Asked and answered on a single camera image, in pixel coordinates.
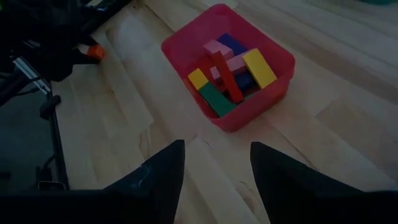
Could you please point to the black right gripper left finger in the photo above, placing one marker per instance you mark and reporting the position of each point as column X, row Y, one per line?
column 149, row 196

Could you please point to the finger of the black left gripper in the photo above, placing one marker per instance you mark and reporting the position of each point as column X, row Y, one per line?
column 85, row 60
column 85, row 42

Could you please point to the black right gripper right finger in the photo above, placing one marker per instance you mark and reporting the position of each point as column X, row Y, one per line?
column 289, row 196

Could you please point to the long yellow block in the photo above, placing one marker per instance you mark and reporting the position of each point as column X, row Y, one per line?
column 259, row 68
column 198, row 79

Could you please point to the long green block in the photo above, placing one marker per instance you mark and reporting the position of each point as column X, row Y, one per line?
column 217, row 101

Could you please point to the long pink block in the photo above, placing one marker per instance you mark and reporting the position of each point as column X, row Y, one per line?
column 216, row 48
column 237, row 63

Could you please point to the long red block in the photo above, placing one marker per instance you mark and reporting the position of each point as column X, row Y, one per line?
column 228, row 77

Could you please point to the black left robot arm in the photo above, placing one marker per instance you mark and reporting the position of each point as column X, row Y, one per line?
column 37, row 15

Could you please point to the red translucent plastic bin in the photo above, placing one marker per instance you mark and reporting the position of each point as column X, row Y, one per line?
column 267, row 102

